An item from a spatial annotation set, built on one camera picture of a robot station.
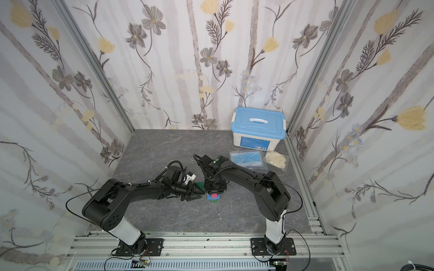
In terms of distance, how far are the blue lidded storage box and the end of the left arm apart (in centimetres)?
40

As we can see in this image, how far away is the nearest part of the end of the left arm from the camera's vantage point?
2.58ft

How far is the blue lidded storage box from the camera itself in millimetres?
1004
